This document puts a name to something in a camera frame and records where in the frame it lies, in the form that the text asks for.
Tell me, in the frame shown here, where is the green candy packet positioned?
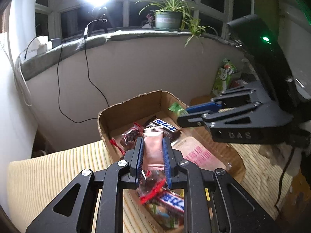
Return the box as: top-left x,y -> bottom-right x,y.
168,102 -> 188,116

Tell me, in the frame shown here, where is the small dark red-ended candy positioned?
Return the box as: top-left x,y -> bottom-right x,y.
137,170 -> 167,205

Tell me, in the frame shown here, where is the bagged toast bread loaf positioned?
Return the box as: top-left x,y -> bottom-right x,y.
172,136 -> 230,171

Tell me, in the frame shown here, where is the snickers bar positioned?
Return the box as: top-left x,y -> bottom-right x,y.
156,191 -> 184,214
143,116 -> 181,142

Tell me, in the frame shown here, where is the pink candy packet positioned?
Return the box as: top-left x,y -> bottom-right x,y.
142,126 -> 164,170

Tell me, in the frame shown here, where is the green snack bag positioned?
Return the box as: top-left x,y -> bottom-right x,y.
212,58 -> 240,96

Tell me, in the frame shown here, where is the open cardboard box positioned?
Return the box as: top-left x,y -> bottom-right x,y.
96,90 -> 248,232

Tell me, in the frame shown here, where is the striped beige table cloth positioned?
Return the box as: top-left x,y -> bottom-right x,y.
7,128 -> 292,232

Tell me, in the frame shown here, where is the potted spider plant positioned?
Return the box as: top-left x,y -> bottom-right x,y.
139,0 -> 219,47

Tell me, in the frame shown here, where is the white power adapter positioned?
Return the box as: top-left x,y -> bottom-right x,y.
27,35 -> 53,55

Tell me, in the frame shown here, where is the black cable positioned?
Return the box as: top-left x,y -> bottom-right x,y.
56,44 -> 99,124

